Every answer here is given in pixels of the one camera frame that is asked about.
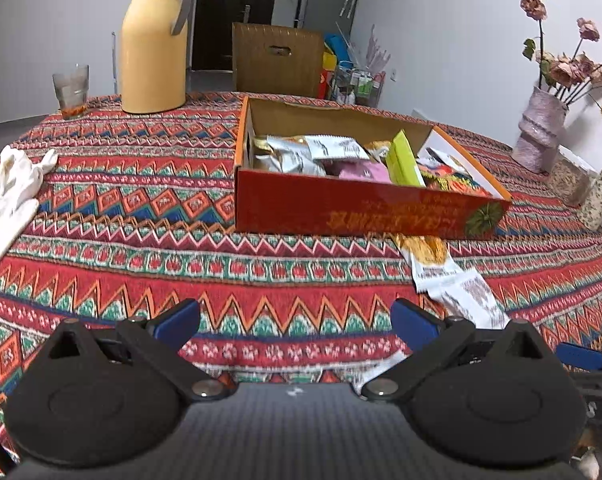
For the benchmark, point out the yellow snack packet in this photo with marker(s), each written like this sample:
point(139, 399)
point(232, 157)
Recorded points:
point(379, 150)

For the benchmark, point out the patterned tablecloth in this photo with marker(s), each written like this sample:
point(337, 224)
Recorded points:
point(181, 260)

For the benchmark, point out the white snack packet brown print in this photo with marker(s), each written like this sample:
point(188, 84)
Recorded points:
point(476, 300)

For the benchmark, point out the white glove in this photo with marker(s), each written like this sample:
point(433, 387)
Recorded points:
point(11, 195)

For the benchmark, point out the pink ribbed vase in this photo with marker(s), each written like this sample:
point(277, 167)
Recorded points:
point(536, 135)

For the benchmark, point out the yellow thermos jug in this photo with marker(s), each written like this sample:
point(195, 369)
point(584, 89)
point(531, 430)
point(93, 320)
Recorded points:
point(151, 60)

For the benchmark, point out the purple snack packet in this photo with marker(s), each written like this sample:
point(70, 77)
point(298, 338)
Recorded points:
point(366, 172)

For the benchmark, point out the red gift box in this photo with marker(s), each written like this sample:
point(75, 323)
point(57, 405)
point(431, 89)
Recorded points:
point(325, 85)

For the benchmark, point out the dark entrance door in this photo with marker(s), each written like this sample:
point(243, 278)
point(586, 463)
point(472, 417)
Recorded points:
point(211, 20)

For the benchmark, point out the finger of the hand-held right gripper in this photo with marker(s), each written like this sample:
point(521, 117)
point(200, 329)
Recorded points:
point(581, 355)

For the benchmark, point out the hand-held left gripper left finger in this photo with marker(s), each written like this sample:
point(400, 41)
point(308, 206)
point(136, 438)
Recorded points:
point(177, 321)

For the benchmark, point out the blue plastic board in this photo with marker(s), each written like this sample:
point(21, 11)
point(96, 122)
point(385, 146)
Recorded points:
point(337, 50)

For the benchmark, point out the silver snack packet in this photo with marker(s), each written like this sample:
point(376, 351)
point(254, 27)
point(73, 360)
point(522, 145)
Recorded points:
point(291, 160)

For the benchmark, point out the red snack packet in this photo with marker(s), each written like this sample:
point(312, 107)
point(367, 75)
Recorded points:
point(451, 175)

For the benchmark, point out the orange cardboard box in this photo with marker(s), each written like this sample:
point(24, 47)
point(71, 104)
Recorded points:
point(331, 210)

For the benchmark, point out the glass cup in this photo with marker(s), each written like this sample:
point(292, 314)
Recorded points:
point(71, 90)

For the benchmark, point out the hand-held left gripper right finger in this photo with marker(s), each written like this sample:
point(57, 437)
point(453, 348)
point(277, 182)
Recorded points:
point(413, 321)

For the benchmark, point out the large green snack packet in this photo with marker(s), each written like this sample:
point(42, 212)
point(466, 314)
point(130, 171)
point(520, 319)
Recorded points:
point(403, 162)

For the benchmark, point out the white printed snack packet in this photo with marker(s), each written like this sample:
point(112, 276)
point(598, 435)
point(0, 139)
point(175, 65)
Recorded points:
point(341, 149)

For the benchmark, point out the yellow cracker packet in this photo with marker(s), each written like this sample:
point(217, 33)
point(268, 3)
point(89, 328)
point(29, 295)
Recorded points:
point(423, 250)

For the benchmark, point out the floral print vase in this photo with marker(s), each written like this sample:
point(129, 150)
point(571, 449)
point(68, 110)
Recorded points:
point(601, 195)

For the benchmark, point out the dried pink flowers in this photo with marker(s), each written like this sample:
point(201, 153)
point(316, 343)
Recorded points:
point(563, 70)

